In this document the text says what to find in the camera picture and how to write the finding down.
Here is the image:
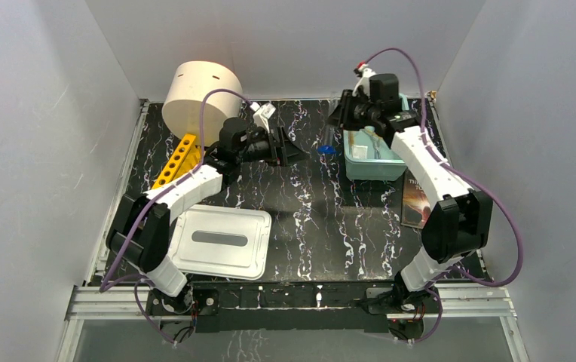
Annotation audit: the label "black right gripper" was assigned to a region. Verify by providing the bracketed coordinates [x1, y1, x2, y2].
[323, 90, 378, 132]

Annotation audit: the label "tan rubber tube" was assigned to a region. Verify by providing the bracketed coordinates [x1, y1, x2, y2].
[361, 126, 382, 143]

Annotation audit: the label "metal crucible tongs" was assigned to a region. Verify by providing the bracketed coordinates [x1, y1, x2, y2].
[371, 136, 389, 160]

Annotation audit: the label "white paper packet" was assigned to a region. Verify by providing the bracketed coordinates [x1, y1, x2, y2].
[351, 145, 369, 160]

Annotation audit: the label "blue capped clear tube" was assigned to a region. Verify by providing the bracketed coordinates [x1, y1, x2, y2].
[317, 124, 335, 155]

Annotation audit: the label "yellow test tube rack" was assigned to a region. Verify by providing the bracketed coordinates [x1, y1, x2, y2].
[152, 133, 201, 189]

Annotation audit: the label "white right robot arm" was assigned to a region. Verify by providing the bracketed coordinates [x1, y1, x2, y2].
[326, 66, 492, 312]

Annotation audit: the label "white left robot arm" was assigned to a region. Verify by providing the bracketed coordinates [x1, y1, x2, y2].
[100, 117, 308, 314]

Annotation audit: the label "mint green plastic bin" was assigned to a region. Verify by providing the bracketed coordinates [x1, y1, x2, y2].
[343, 94, 409, 181]

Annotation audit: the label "white rectangular bin lid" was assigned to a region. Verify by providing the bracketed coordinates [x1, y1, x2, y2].
[168, 204, 271, 281]

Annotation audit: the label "brown paperback book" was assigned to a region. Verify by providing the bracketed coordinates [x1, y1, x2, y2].
[402, 170, 432, 229]

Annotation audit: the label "beige cylindrical container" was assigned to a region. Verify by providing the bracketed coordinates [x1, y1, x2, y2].
[161, 60, 242, 146]

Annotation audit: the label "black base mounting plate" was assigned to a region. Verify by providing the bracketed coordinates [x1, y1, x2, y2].
[146, 281, 439, 337]

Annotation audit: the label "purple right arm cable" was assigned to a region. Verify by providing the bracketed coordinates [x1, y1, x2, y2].
[355, 48, 525, 345]

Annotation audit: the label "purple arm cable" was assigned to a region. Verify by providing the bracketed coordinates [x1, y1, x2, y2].
[98, 88, 264, 345]
[355, 48, 525, 345]

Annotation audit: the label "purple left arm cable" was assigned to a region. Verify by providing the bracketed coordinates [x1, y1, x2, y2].
[98, 88, 264, 345]

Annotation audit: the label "aluminium frame rail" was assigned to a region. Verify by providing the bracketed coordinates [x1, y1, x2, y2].
[65, 283, 517, 321]

